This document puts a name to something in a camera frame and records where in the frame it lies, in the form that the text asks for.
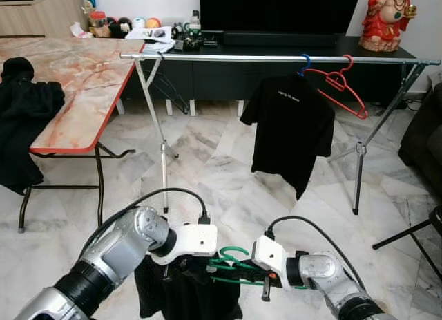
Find green plastic hanger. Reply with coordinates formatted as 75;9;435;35
207;245;308;290

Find black long garment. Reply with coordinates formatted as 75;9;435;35
135;254;242;320

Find red plastic hanger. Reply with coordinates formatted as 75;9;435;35
304;54;369;120

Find blue plastic hanger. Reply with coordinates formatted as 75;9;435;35
298;54;313;77

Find black printed t-shirt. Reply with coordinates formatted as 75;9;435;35
240;75;336;201

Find black tv console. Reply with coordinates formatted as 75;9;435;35
114;35;419;117

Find metal clothes rack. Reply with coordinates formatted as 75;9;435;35
119;52;441;216

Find marble top folding table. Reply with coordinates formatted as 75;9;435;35
0;37;146;232

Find black electronics clutter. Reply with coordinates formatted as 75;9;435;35
173;23;222;51

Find black clothes pile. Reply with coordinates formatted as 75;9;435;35
0;57;66;195

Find white paper stack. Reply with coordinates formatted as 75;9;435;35
124;26;173;53

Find green label bottle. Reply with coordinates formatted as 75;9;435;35
188;10;202;48

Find black soundbar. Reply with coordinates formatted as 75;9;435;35
222;31;339;47

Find red lid jar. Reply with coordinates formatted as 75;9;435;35
90;11;110;37

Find black flat television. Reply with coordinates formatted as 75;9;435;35
200;0;363;34

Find pink tissue box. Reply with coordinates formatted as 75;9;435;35
69;21;94;39

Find red buddha statue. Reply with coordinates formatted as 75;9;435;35
359;0;419;53

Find light wooden cabinet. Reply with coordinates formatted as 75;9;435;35
0;0;87;37

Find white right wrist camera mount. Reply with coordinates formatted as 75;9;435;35
252;235;291;272

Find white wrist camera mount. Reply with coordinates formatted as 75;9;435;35
252;235;291;272
151;223;218;265

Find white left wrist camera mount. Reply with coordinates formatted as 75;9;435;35
151;223;218;265

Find black wire hanger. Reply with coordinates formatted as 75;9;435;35
146;57;189;115

